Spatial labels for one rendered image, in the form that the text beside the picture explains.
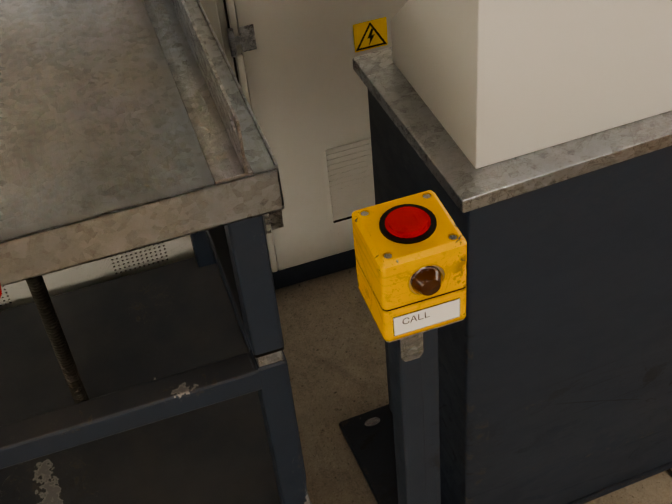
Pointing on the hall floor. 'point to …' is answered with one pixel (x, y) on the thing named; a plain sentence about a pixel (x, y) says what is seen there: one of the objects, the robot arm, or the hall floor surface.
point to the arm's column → (551, 330)
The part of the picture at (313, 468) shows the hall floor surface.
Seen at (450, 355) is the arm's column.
